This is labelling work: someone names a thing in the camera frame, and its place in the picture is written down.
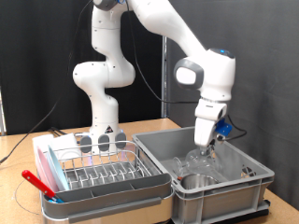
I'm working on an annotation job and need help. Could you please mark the thin wire loop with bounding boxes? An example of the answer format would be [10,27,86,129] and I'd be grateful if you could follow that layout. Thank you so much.
[13,178,43,217]

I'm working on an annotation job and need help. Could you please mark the pink plate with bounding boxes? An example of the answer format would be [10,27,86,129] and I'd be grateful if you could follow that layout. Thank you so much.
[36,146,60,194]

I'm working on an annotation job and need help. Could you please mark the light blue plate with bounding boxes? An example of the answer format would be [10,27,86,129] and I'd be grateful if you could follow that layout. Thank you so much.
[46,144,71,191]

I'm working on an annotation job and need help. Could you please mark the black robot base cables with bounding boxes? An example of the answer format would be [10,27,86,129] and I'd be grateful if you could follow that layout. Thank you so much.
[48,126,68,137]

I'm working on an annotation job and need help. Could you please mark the chrome wire dish rack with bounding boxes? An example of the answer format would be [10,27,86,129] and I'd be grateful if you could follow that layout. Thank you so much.
[41,139,163,192]

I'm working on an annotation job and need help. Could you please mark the grey plastic crate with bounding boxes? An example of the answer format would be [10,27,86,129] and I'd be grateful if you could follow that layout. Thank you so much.
[131,125,276,224]

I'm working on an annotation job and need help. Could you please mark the black backdrop curtain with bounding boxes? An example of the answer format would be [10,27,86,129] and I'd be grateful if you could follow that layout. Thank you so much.
[0,0,166,136]

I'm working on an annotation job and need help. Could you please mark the grey backdrop curtain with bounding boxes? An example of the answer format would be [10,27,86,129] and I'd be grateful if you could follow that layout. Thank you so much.
[166,0,299,211]

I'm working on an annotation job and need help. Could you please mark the grey metal frame bar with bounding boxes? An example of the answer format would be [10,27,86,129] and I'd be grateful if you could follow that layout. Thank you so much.
[0,87,7,136]

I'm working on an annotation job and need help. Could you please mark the vertical metal pole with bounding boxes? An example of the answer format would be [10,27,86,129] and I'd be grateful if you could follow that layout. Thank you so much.
[160,35,169,119]

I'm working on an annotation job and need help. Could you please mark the black camera cable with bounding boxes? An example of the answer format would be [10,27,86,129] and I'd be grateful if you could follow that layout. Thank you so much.
[124,0,248,142]

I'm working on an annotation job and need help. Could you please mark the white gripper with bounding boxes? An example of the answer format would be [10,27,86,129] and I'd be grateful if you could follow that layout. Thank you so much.
[193,98,228,157]

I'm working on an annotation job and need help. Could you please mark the red handled utensil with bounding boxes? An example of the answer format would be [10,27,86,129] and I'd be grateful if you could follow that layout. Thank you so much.
[21,169,57,199]

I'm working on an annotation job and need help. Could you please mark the blue handled utensil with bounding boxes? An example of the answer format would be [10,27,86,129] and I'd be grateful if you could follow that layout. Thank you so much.
[48,195,64,204]

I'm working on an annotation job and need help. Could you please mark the steel bowl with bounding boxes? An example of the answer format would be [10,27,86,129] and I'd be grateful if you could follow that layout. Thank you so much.
[179,173,221,191]

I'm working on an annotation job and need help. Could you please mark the clear wine glass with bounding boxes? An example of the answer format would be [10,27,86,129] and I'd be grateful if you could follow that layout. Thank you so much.
[171,147,223,178]

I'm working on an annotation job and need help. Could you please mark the white box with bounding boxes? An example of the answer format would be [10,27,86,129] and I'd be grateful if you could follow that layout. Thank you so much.
[32,133,82,162]

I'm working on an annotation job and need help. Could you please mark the black hanging arm cable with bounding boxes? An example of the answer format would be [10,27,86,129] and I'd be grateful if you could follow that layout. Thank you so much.
[0,0,93,163]

